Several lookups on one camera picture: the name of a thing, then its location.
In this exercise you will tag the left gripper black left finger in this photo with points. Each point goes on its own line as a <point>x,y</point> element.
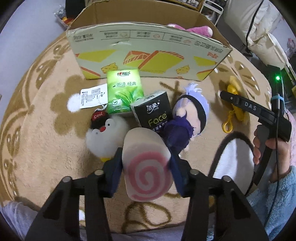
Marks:
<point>58,219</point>

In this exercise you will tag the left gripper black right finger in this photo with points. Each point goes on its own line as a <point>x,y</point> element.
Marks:
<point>235,219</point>

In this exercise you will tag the pink swirl roll plush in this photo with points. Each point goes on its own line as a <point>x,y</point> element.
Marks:
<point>145,159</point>

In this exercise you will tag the purple plush bear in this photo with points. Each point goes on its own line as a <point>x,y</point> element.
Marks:
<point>204,30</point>

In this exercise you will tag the person's right hand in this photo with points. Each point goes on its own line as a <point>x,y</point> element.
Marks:
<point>271,158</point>

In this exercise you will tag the light blue fleece sleeve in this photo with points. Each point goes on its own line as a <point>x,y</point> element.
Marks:
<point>281,198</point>

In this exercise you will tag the yellow plastic clip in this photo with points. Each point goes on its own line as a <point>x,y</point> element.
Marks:
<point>227,126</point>

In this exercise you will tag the white-haired blindfolded plush doll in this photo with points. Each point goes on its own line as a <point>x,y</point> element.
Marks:
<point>190,115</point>

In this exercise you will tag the white penguin plush black cap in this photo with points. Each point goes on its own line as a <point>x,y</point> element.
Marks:
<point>106,134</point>

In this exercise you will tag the cream duvet on rack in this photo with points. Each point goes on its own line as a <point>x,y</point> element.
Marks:
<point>253,22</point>

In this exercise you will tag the black Face tissue pack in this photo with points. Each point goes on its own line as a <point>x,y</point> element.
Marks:
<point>152,111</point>

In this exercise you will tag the white utility cart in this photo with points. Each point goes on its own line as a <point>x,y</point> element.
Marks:
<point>213,10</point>

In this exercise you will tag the white paper hang tag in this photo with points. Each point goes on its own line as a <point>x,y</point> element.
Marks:
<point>94,96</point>

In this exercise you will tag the open cardboard box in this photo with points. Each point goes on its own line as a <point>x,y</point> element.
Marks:
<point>124,35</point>

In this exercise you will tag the green tissue pack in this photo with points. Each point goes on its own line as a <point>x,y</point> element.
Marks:
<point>124,87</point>

